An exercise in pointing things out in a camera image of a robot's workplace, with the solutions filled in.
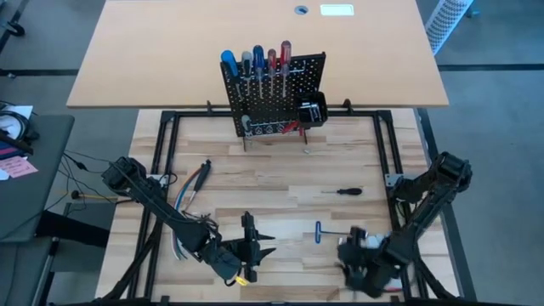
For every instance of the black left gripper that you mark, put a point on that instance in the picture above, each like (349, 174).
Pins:
(229, 257)

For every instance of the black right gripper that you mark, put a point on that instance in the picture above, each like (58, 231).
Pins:
(370, 268)

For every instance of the large red transparent screwdriver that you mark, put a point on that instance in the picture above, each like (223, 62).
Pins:
(285, 53)

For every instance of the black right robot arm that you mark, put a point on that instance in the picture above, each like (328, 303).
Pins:
(429, 200)

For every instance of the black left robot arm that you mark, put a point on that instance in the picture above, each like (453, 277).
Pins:
(161, 208)

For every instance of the yellow tape tag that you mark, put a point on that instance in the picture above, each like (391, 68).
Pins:
(241, 281)

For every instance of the small black screwdriver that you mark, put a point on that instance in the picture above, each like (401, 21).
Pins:
(350, 191)

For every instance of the black plastic pegboard bin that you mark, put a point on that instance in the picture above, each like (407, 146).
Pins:
(299, 102)

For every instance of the black metal pegboard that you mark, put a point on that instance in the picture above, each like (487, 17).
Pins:
(297, 78)

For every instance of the black flat panel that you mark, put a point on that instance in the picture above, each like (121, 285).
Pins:
(72, 229)

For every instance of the large tan desk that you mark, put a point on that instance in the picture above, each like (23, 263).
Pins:
(170, 51)

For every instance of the dark grey side desk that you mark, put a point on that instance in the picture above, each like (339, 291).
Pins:
(38, 200)

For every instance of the grey low surface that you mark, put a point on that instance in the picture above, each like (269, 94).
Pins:
(21, 272)

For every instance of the white rectangular desk plate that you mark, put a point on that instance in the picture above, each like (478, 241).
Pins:
(337, 9)

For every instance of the pink paper note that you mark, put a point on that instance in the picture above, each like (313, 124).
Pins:
(19, 168)

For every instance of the white perforated panel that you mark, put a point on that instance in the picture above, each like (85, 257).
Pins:
(446, 19)

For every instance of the blue flat item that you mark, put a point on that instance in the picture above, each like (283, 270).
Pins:
(8, 152)

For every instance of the white paper sheet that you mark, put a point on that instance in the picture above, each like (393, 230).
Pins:
(21, 111)

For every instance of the black frame clamp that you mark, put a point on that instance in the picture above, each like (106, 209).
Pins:
(208, 108)
(347, 105)

